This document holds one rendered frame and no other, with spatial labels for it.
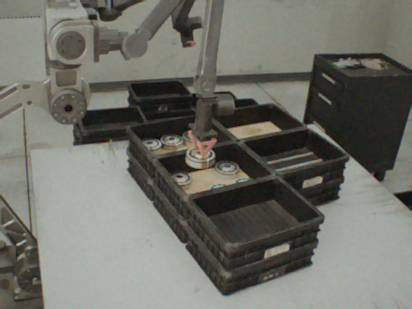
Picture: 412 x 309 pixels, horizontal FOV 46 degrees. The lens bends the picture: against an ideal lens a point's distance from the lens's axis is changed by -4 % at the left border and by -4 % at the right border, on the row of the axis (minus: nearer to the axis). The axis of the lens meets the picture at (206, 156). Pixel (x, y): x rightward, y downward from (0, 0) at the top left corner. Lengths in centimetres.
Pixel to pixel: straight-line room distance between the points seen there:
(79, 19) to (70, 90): 35
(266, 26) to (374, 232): 351
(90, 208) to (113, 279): 43
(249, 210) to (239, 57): 354
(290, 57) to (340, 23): 68
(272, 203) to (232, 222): 22
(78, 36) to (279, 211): 97
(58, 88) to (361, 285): 133
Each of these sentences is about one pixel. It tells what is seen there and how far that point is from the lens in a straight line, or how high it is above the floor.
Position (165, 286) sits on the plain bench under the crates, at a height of 70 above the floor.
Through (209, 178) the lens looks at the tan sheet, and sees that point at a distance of 208.
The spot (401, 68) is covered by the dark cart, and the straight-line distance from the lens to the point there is 381.
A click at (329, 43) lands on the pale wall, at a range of 580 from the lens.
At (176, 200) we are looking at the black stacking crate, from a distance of 189.
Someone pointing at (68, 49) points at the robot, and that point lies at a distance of 161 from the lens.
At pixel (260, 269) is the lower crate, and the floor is 78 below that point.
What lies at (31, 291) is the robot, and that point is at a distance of 240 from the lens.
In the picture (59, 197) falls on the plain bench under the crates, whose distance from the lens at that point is 220.
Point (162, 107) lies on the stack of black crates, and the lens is 344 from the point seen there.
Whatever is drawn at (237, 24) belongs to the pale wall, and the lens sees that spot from 521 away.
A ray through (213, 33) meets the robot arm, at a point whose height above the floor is 147.
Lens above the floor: 193
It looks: 29 degrees down
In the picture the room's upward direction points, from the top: 5 degrees clockwise
